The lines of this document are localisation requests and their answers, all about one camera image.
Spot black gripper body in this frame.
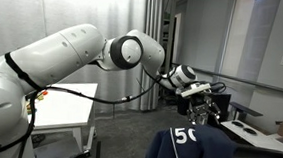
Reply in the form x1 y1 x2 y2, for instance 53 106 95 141
186 94 221 125

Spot navy blue staff hoodie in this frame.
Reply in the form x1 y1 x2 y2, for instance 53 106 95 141
145 125 236 158

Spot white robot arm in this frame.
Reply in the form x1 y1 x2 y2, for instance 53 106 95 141
0 24 212 158

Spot black trash bin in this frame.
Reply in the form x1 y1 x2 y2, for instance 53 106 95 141
177 96 190 115

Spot white desk with coasters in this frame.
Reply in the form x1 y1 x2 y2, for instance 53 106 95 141
222 120 283 152

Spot white side table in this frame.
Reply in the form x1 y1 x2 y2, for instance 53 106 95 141
32 83 98 153

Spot grey pleated curtain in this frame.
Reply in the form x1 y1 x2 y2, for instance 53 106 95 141
32 0 168 118

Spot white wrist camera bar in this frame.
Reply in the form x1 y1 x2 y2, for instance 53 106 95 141
180 83 210 97

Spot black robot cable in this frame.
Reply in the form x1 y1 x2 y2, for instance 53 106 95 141
0 60 228 158

